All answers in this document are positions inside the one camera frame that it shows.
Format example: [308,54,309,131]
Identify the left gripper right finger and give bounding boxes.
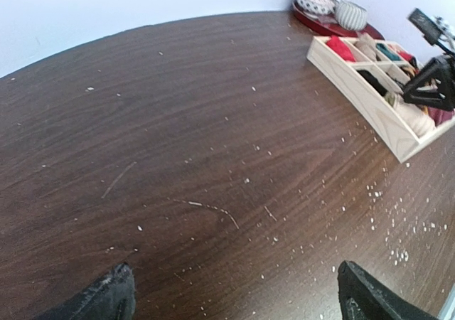
[338,260,434,320]

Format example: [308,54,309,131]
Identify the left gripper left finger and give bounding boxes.
[35,262,136,319]

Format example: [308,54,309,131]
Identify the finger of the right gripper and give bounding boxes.
[402,56,454,110]

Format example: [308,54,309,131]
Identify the beige striped long sock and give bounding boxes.
[384,92,436,137]

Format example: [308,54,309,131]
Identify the black sock white stripes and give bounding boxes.
[358,70,387,97]

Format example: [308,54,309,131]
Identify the argyle patterned rolled sock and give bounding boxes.
[400,57,423,80]

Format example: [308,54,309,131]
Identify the maroon rolled sock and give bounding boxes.
[427,107,454,127]

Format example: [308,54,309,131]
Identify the red patterned rolled sock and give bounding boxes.
[398,51,417,66]

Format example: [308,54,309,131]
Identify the dark teal rolled sock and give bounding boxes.
[376,43,402,61]

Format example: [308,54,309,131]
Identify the wooden compartment box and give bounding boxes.
[307,36,454,163]

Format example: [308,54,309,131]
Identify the tan rolled sock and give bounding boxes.
[355,33,380,62]

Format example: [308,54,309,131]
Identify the grey striped cup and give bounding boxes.
[334,1,368,31]

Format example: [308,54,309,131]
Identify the red round plate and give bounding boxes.
[292,0,385,40]

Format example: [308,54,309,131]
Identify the white dotted bowl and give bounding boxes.
[297,0,335,15]

